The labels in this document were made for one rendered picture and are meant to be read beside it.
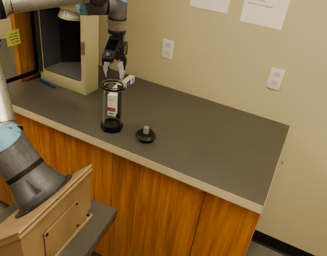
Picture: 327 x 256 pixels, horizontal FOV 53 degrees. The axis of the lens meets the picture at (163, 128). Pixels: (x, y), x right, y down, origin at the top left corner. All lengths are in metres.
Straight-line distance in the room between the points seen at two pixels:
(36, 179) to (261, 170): 0.91
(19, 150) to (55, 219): 0.21
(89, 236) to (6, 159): 0.34
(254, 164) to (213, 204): 0.25
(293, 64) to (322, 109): 0.28
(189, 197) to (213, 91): 0.74
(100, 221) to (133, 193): 0.48
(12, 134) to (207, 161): 0.80
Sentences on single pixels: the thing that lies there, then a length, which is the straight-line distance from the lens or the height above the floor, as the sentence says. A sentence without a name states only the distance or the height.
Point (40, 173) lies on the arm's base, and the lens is 0.97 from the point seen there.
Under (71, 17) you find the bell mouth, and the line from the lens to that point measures 1.77.
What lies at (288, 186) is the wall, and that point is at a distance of 2.12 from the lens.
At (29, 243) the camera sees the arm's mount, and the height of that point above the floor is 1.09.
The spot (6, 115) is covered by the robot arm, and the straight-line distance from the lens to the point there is 1.13.
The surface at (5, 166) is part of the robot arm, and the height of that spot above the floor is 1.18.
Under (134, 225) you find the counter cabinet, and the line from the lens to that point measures 1.72.
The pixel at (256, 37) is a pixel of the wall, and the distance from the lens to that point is 1.78.
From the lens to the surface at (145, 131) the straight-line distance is 1.45.
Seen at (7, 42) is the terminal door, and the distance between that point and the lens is 1.81.
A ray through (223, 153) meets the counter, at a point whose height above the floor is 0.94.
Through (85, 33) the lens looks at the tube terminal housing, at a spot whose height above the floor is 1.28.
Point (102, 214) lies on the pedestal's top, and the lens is 1.14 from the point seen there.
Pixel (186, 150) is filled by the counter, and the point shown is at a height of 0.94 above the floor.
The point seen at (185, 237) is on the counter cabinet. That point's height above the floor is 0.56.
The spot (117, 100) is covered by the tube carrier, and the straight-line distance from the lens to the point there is 1.43.
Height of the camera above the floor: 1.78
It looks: 32 degrees down
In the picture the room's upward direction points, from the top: 8 degrees clockwise
